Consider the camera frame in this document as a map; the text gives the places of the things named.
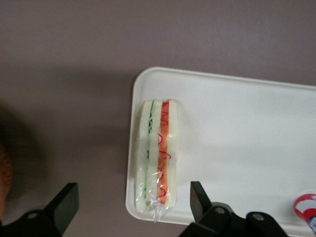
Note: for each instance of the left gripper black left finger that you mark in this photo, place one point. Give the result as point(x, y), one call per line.
point(64, 207)

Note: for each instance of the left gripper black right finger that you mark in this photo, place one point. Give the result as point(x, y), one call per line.
point(209, 217)

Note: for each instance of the triangle sandwich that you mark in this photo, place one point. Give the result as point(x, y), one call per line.
point(158, 160)

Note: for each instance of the brown round wicker basket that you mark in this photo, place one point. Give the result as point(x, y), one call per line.
point(5, 182)

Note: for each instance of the beige plastic tray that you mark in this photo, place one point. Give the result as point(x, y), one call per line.
point(234, 148)

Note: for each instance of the red cap small bottle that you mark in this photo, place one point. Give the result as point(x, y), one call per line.
point(307, 209)

